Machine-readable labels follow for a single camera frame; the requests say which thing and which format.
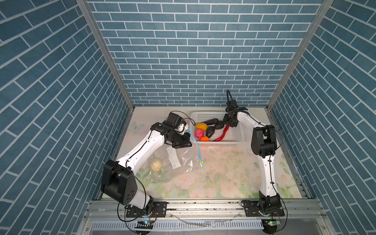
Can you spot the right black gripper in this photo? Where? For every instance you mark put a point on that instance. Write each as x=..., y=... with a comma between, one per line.
x=225, y=116

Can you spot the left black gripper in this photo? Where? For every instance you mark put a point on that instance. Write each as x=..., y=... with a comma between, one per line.
x=186, y=139

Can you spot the red chili pepper toy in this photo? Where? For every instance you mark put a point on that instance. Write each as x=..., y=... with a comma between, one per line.
x=221, y=133

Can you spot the clear zip top bag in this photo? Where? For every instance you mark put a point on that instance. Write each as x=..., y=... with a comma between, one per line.
x=176, y=163

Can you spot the cream white bun toy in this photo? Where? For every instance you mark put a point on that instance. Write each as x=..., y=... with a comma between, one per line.
x=155, y=165

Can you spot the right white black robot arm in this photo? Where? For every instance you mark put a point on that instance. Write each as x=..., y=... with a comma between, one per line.
x=263, y=145

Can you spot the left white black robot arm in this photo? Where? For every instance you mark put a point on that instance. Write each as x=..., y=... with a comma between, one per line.
x=119, y=179

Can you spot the dark round crinkled food toy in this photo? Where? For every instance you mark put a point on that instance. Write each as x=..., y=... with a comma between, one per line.
x=219, y=125

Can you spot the orange crinkled food toy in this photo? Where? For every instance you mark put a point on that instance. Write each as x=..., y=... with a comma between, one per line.
x=205, y=139

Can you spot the white plastic mesh basket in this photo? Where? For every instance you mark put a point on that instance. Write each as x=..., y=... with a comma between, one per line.
x=234, y=135

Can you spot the dark purple eggplant toy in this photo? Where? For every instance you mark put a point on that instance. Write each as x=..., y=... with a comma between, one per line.
x=212, y=121

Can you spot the black avocado toy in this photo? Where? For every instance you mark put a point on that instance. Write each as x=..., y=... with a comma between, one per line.
x=210, y=131

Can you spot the yellow potato toy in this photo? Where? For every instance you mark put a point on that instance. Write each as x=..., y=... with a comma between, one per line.
x=201, y=126

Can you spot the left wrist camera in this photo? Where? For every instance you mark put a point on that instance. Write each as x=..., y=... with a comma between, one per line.
x=176, y=122

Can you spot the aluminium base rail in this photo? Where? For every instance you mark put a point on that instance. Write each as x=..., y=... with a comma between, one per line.
x=205, y=217

